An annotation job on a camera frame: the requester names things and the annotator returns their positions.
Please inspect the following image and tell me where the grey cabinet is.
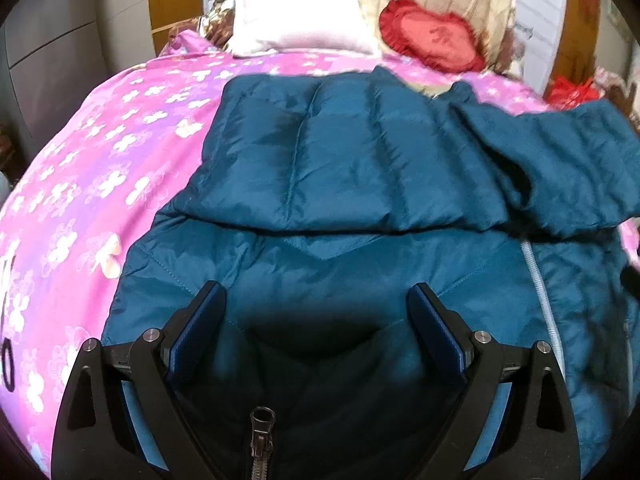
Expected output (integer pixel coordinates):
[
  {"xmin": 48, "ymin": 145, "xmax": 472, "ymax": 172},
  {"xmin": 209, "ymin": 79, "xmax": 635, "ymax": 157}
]
[{"xmin": 0, "ymin": 0, "xmax": 157, "ymax": 161}]

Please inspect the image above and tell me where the pink floral bed sheet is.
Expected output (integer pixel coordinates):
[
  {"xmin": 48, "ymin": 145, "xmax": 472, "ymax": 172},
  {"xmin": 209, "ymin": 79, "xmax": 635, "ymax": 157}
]
[{"xmin": 0, "ymin": 30, "xmax": 640, "ymax": 466}]

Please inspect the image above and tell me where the teal puffer jacket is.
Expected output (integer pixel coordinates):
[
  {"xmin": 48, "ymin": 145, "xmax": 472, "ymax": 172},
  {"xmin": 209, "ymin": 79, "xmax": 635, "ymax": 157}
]
[{"xmin": 100, "ymin": 66, "xmax": 640, "ymax": 480}]

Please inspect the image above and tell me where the red heart-shaped cushion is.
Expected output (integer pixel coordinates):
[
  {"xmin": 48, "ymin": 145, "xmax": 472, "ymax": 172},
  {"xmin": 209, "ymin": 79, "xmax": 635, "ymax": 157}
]
[{"xmin": 378, "ymin": 0, "xmax": 487, "ymax": 73}]

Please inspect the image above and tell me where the wooden headboard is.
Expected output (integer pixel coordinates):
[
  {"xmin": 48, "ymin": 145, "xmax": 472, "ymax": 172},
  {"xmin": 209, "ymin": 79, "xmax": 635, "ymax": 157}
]
[{"xmin": 146, "ymin": 0, "xmax": 226, "ymax": 57}]

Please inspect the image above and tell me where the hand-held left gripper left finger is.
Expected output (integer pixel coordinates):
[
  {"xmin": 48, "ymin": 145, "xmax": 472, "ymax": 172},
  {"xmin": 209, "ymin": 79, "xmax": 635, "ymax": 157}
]
[{"xmin": 51, "ymin": 281, "xmax": 227, "ymax": 480}]

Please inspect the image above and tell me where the white pillow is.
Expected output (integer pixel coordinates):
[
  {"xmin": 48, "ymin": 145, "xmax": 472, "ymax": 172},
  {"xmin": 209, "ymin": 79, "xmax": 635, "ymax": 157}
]
[{"xmin": 226, "ymin": 0, "xmax": 381, "ymax": 58}]

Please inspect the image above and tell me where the red plastic bag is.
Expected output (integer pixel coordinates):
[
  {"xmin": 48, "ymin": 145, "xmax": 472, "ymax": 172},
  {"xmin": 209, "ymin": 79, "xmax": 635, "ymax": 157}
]
[{"xmin": 544, "ymin": 75, "xmax": 601, "ymax": 107}]

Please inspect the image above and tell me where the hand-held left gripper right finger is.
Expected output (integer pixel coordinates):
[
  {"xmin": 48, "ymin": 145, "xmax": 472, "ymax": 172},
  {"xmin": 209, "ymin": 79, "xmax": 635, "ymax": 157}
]
[{"xmin": 407, "ymin": 282, "xmax": 582, "ymax": 480}]

